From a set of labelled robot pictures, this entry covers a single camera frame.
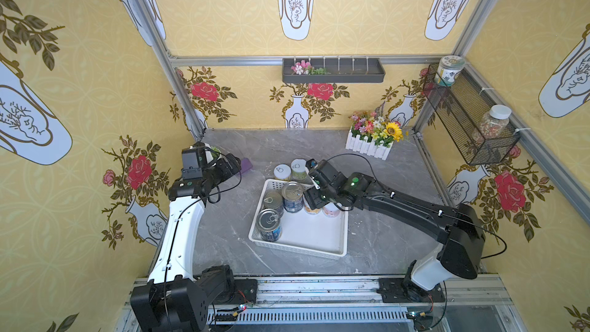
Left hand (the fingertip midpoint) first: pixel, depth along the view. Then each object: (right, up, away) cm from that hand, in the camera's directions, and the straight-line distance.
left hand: (221, 166), depth 80 cm
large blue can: (+25, -11, +6) cm, 28 cm away
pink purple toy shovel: (+2, -2, +29) cm, 29 cm away
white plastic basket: (+29, -27, +10) cm, 41 cm away
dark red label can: (+18, -13, +5) cm, 22 cm away
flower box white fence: (+59, +12, +20) cm, 63 cm away
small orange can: (+30, -13, -8) cm, 34 cm away
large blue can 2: (+17, -19, -2) cm, 25 cm away
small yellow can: (+20, -4, +18) cm, 27 cm away
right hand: (+34, -7, +2) cm, 35 cm away
